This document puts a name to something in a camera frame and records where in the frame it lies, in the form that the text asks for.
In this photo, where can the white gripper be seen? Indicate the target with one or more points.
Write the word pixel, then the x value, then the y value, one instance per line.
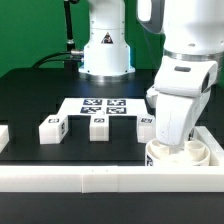
pixel 179 95

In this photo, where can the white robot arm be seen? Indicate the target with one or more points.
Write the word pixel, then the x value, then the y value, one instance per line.
pixel 193 30

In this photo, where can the white marker sheet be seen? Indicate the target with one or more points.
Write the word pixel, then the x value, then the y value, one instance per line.
pixel 110 106

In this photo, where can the white frame wall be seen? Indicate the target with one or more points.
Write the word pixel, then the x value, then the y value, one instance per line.
pixel 90 179

